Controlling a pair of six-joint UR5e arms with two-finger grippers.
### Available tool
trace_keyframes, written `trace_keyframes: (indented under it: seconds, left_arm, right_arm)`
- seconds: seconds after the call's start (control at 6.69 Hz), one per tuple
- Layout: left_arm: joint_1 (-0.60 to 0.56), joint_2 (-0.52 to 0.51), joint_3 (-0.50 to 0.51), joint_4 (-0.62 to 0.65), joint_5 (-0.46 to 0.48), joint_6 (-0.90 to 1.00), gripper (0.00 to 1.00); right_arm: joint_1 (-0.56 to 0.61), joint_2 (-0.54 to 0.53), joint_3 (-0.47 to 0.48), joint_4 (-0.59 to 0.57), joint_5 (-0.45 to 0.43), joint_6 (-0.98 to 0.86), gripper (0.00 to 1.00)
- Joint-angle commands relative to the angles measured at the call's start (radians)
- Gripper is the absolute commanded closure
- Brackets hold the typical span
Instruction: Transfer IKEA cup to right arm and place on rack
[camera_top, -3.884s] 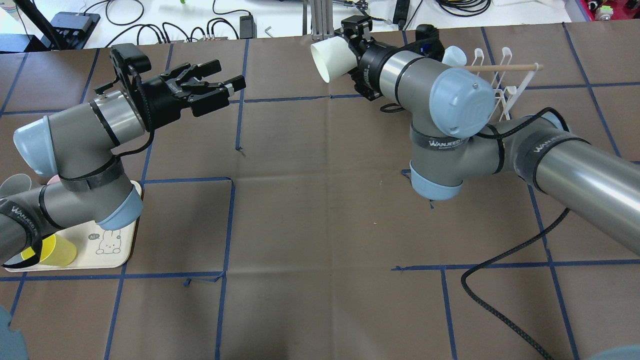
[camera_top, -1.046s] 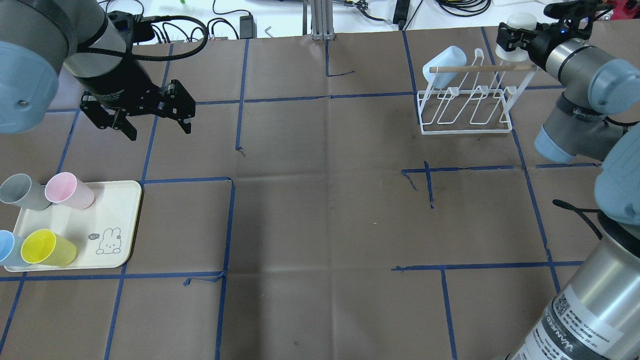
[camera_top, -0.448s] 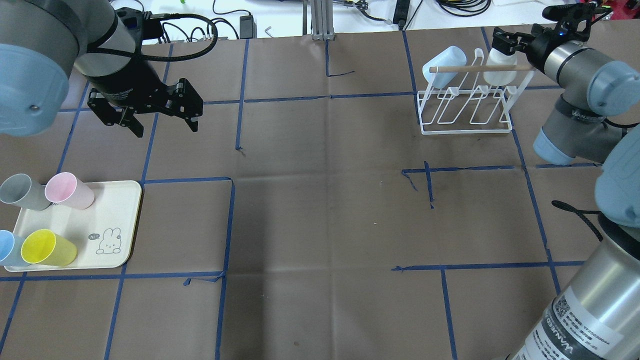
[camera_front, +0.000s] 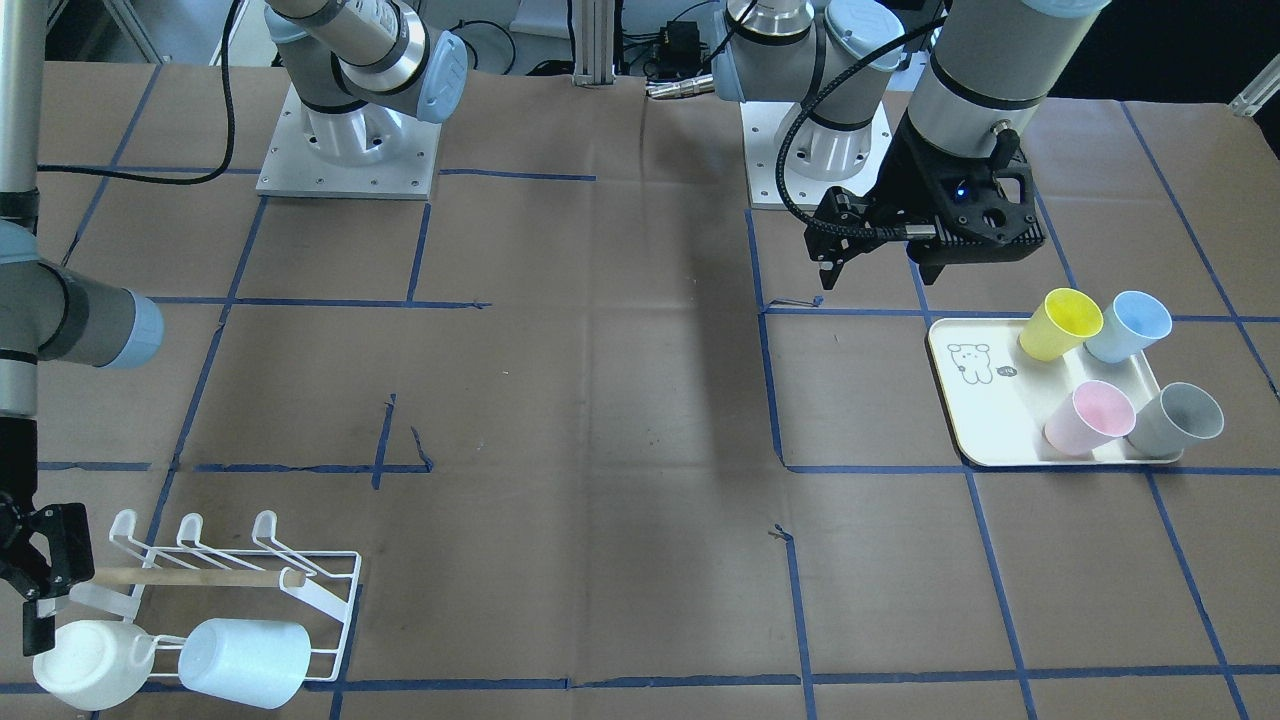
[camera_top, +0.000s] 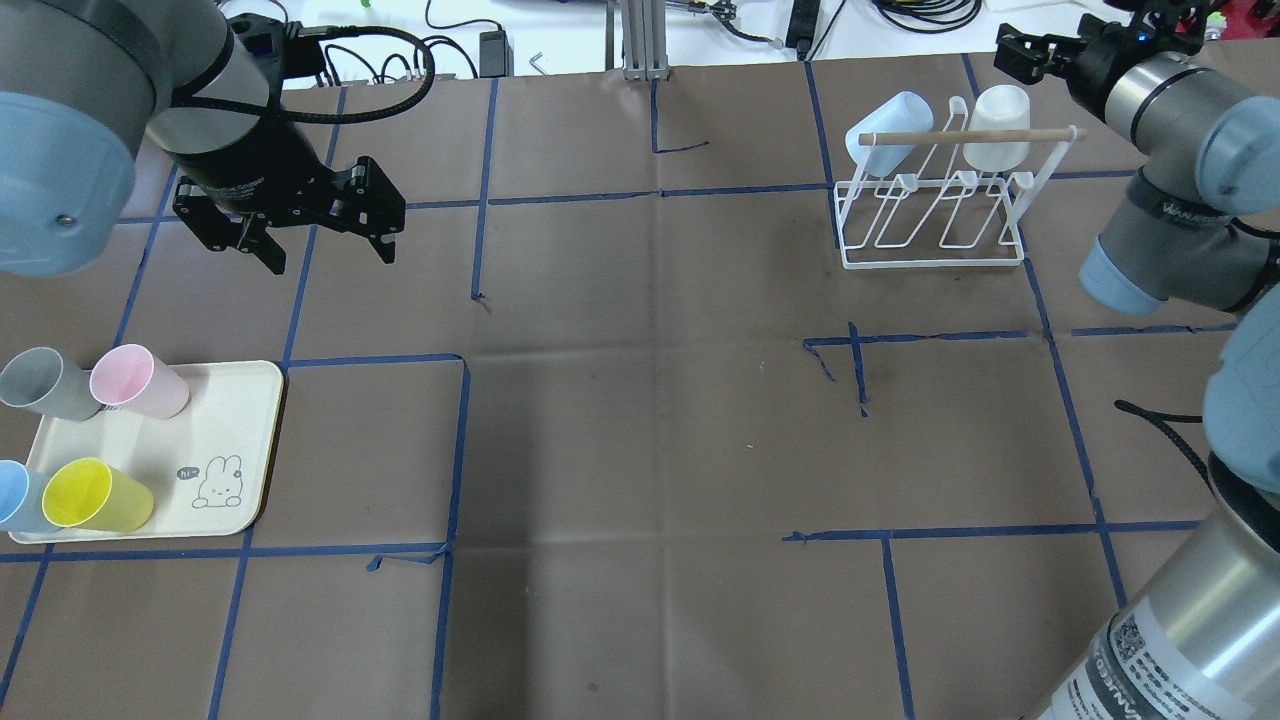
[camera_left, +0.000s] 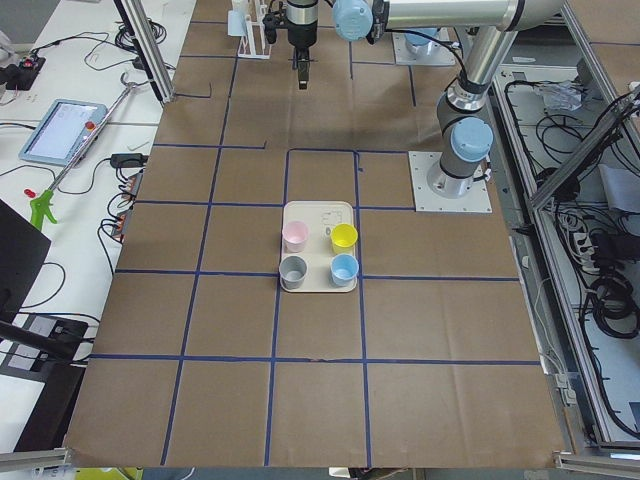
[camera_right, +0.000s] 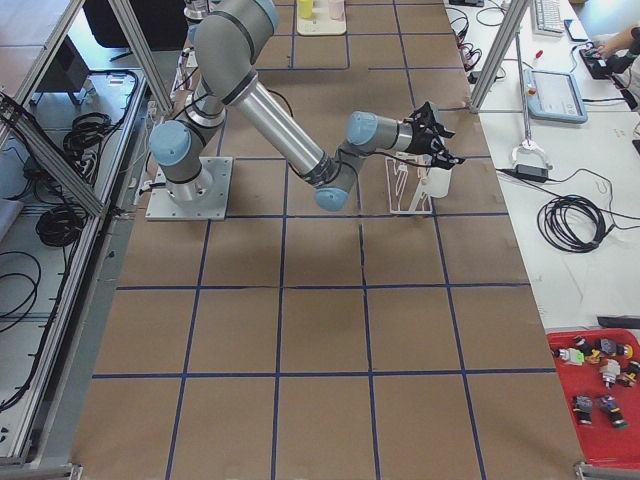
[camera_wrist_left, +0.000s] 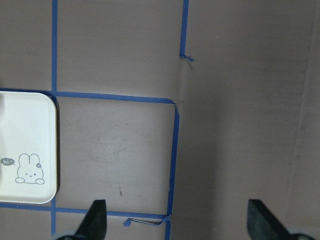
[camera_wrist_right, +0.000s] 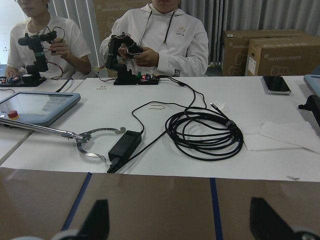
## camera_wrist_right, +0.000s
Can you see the blue teach pendant tablet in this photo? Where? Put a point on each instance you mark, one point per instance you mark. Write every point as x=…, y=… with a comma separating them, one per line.
x=37, y=107

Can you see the black smartphone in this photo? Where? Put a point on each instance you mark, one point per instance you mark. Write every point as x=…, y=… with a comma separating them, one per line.
x=275, y=85

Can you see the long reach grabber tool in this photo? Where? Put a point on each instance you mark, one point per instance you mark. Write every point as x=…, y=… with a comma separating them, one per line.
x=80, y=138

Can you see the cardboard box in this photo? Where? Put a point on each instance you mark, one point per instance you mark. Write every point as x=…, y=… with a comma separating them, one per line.
x=283, y=56
x=108, y=11

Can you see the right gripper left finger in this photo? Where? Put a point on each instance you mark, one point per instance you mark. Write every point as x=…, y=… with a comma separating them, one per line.
x=97, y=224

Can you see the black power adapter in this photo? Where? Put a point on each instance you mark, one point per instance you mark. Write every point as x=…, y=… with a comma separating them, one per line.
x=121, y=152

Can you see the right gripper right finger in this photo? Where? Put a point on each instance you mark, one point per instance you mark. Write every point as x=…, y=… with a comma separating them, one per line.
x=266, y=224

